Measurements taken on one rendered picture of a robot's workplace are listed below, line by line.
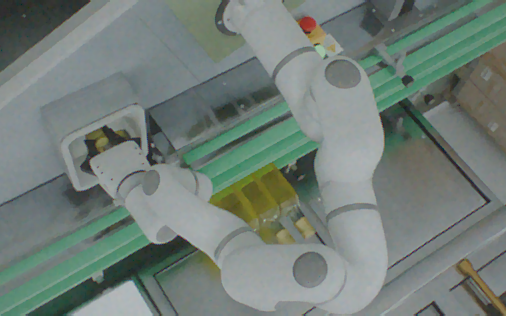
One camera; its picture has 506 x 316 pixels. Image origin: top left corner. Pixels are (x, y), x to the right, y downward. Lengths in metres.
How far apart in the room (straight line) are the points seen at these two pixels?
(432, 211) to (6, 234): 1.08
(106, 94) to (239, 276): 0.51
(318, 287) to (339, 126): 0.24
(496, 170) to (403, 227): 3.90
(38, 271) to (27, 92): 0.42
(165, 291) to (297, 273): 0.72
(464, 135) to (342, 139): 4.77
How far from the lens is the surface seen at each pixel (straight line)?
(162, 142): 1.48
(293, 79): 1.15
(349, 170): 1.01
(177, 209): 1.13
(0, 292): 1.52
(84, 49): 1.27
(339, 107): 1.03
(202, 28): 1.25
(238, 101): 1.55
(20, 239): 1.53
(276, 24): 1.19
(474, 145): 5.74
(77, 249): 1.52
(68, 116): 1.32
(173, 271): 1.66
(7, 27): 2.11
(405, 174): 1.90
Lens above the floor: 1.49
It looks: 20 degrees down
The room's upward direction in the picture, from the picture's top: 143 degrees clockwise
